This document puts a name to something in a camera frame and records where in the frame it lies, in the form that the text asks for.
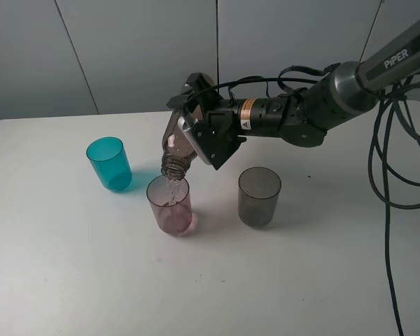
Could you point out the grey translucent water bottle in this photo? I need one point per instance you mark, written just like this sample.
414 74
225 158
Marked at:
178 153

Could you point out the grey translucent plastic cup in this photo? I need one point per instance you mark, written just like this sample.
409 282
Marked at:
258 193

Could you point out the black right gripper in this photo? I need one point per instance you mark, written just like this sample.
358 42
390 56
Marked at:
215 137

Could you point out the pink translucent plastic cup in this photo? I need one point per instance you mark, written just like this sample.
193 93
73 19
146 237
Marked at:
171 205

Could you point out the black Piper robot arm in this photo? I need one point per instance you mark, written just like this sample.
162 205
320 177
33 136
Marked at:
315 101

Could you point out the teal translucent plastic cup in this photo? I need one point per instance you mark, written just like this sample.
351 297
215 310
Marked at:
109 160

